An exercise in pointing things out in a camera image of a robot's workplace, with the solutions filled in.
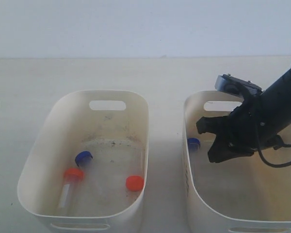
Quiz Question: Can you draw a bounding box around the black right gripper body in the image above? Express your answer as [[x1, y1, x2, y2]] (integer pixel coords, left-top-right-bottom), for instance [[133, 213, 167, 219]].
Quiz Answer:
[[223, 95, 284, 155]]

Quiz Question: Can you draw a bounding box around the orange-capped tube with label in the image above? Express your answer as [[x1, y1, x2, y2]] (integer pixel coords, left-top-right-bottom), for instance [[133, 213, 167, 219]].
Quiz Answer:
[[56, 167, 84, 216]]

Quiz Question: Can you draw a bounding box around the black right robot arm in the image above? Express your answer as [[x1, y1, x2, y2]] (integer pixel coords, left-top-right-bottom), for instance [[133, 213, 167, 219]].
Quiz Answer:
[[196, 67, 291, 168]]

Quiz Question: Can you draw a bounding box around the white plastic bin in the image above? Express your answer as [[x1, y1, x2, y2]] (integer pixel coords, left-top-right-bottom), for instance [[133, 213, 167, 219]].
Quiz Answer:
[[17, 90, 149, 233], [182, 91, 291, 233]]

